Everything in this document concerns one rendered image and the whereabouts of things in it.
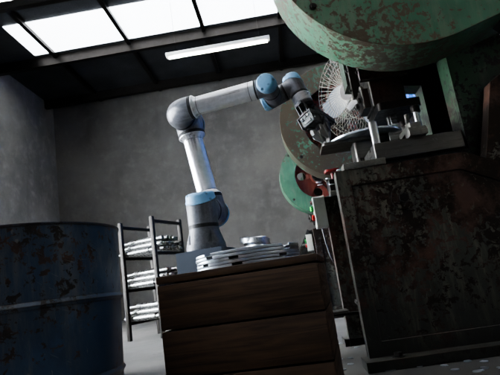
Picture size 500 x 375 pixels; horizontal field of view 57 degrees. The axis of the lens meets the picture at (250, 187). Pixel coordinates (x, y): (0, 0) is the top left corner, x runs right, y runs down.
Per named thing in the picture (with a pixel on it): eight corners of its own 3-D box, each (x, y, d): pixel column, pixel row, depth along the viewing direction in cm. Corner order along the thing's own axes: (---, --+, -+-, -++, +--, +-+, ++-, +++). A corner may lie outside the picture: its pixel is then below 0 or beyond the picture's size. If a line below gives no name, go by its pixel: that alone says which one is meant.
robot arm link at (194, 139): (196, 229, 185) (165, 108, 197) (208, 232, 199) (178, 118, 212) (224, 220, 183) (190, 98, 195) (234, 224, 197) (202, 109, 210)
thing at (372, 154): (376, 160, 156) (373, 143, 157) (356, 186, 200) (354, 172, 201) (466, 146, 154) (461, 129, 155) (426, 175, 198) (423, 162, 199)
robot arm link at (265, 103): (254, 90, 189) (278, 77, 187) (260, 100, 200) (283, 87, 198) (262, 106, 187) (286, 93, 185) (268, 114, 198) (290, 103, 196)
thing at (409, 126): (410, 135, 153) (403, 106, 156) (398, 149, 170) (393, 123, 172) (428, 132, 153) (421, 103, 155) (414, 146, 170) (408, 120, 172)
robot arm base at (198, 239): (180, 253, 171) (177, 226, 173) (196, 254, 185) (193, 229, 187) (219, 246, 167) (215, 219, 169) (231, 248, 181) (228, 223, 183)
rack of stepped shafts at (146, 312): (169, 337, 349) (155, 214, 369) (120, 342, 367) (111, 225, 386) (198, 329, 388) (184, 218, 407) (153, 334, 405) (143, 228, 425)
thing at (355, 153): (327, 175, 172) (321, 141, 174) (324, 183, 185) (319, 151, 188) (395, 165, 170) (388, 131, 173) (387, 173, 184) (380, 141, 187)
